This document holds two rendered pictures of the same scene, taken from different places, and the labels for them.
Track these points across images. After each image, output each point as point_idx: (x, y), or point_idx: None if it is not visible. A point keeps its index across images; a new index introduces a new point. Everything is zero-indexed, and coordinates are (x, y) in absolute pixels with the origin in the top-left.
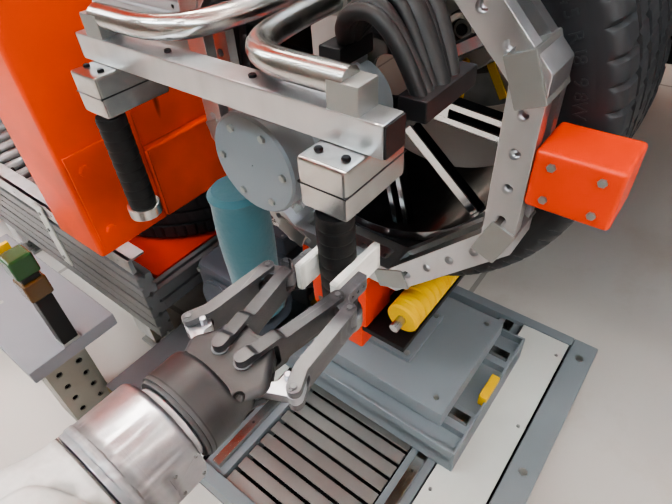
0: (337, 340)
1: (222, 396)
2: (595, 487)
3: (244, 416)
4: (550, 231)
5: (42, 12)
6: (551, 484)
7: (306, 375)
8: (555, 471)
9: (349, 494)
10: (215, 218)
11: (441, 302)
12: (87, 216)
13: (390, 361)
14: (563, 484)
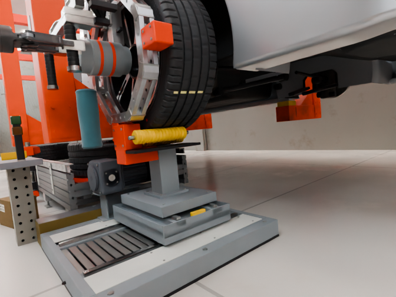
0: (50, 36)
1: (8, 27)
2: (254, 271)
3: (13, 38)
4: (168, 75)
5: (55, 59)
6: (228, 270)
7: (33, 32)
8: (234, 266)
9: (111, 256)
10: (76, 98)
11: (162, 148)
12: (48, 124)
13: (152, 198)
14: (236, 270)
